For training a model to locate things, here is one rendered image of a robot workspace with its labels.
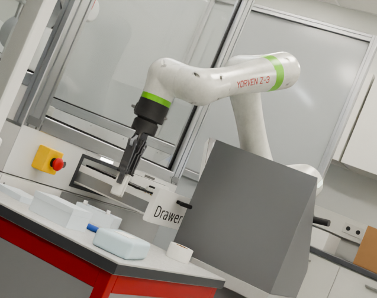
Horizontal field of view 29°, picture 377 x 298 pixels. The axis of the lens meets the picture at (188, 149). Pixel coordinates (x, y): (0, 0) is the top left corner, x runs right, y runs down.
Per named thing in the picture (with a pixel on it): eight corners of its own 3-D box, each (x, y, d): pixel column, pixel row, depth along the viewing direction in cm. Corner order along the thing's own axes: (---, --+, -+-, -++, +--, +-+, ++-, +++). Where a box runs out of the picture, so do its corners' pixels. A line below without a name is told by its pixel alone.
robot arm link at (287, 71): (276, 87, 254) (273, 51, 252) (308, 86, 245) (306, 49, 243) (245, 94, 240) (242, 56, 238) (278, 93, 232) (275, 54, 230)
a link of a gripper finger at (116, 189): (128, 174, 217) (128, 174, 216) (119, 197, 216) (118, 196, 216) (119, 171, 217) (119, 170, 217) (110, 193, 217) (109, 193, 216)
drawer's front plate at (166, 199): (186, 232, 249) (199, 202, 249) (146, 221, 223) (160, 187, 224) (182, 230, 250) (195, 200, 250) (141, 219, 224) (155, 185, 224)
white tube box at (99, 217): (117, 230, 222) (122, 219, 222) (109, 230, 213) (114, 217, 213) (81, 214, 224) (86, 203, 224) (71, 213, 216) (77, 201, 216)
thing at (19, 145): (163, 219, 299) (177, 185, 300) (2, 171, 209) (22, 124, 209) (-3, 143, 343) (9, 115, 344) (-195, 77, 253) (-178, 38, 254)
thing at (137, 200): (181, 226, 248) (189, 209, 248) (145, 215, 225) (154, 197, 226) (90, 184, 267) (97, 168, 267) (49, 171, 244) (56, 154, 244)
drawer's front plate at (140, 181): (158, 213, 290) (169, 187, 291) (122, 202, 265) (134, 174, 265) (155, 211, 291) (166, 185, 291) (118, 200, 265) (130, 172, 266)
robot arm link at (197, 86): (243, 87, 240) (248, 53, 236) (272, 96, 233) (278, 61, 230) (170, 103, 213) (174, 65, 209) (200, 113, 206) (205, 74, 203)
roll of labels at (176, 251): (177, 261, 206) (183, 248, 207) (160, 252, 211) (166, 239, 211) (192, 265, 212) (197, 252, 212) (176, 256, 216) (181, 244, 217)
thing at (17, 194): (44, 209, 198) (46, 203, 198) (19, 201, 192) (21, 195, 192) (18, 194, 207) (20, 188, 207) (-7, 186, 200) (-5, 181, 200)
